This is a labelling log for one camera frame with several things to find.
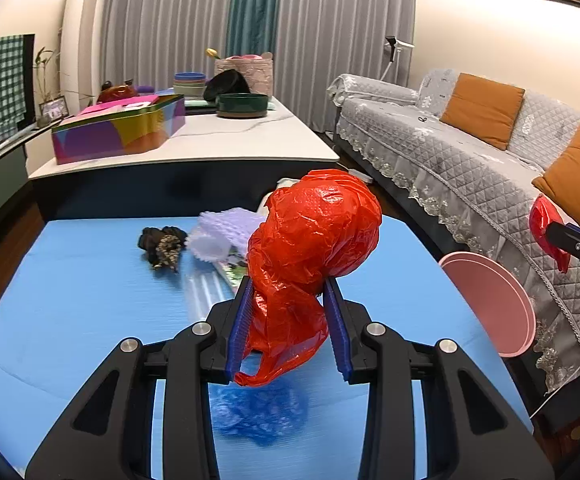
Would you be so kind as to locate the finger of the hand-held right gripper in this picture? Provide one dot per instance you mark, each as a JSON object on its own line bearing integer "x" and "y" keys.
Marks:
{"x": 577, "y": 245}

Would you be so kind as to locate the yellow flower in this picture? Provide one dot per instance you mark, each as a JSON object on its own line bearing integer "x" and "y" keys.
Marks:
{"x": 212, "y": 52}

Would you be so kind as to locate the white floor lamp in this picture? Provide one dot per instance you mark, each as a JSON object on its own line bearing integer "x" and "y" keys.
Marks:
{"x": 392, "y": 52}

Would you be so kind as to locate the grey quilted sofa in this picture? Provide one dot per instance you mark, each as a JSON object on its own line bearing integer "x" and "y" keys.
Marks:
{"x": 445, "y": 160}

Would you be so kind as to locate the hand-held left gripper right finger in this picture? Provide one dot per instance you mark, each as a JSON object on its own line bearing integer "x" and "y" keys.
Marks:
{"x": 337, "y": 330}

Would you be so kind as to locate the black hat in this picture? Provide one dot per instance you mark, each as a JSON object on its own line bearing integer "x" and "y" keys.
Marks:
{"x": 227, "y": 85}

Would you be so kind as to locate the purple bowl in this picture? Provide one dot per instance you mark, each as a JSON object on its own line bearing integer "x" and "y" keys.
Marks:
{"x": 145, "y": 89}

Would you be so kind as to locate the stack of pastel bowls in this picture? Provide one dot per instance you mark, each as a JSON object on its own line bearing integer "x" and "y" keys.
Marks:
{"x": 189, "y": 85}

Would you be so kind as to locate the potted green plant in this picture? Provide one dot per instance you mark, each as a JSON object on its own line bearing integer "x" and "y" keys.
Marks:
{"x": 44, "y": 75}

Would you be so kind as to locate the small photo frame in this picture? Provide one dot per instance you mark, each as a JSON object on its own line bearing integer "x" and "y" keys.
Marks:
{"x": 52, "y": 112}

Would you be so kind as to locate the white-topped coffee table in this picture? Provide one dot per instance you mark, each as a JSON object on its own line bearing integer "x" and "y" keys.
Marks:
{"x": 219, "y": 145}

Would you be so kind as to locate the white standing air conditioner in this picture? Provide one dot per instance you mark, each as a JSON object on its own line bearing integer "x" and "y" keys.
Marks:
{"x": 87, "y": 35}

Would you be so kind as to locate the black frilly scrunchie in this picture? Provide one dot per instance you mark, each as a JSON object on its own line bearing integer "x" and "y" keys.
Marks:
{"x": 162, "y": 245}

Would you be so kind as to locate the pink lace basket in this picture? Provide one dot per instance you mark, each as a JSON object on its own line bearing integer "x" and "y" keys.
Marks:
{"x": 257, "y": 72}

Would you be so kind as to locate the clear plastic wrapper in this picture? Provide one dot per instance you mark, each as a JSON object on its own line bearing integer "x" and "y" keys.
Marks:
{"x": 204, "y": 292}

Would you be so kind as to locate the teal curtain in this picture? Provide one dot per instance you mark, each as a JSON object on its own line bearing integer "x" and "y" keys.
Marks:
{"x": 252, "y": 5}

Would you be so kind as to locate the small red plastic bag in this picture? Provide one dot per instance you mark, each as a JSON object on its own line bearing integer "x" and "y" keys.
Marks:
{"x": 540, "y": 225}

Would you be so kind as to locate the dark green bowl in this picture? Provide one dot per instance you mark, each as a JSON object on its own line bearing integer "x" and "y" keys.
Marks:
{"x": 242, "y": 105}

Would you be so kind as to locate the multicoloured rectangular box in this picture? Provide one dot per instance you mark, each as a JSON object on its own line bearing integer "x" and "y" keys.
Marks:
{"x": 119, "y": 135}

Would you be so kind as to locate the green printed drink carton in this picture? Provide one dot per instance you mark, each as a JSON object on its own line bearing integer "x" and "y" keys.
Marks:
{"x": 232, "y": 275}

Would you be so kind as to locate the pink paper folder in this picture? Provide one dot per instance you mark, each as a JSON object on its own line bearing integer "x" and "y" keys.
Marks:
{"x": 104, "y": 107}

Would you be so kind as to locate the black television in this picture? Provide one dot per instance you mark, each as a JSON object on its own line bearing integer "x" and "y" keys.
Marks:
{"x": 29, "y": 85}

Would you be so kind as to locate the pink round bin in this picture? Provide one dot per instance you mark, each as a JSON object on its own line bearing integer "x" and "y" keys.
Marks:
{"x": 490, "y": 300}

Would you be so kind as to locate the crumpled blue plastic bag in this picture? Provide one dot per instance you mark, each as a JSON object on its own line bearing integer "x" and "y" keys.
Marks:
{"x": 265, "y": 415}

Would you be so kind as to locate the red teapot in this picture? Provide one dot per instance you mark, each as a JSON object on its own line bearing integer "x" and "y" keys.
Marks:
{"x": 117, "y": 92}

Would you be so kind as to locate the white plastic container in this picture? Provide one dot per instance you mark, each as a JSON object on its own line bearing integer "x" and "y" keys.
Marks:
{"x": 285, "y": 183}

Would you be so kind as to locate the large red plastic bag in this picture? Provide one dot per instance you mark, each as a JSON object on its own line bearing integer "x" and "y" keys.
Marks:
{"x": 315, "y": 230}

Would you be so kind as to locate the grey curtain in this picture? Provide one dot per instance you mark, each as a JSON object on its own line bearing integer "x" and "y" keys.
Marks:
{"x": 164, "y": 20}
{"x": 340, "y": 35}

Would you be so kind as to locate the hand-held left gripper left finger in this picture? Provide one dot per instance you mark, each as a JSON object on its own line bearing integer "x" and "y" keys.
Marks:
{"x": 240, "y": 330}

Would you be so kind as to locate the purple foam fruit net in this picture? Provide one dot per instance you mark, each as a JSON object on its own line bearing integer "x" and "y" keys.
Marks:
{"x": 235, "y": 222}

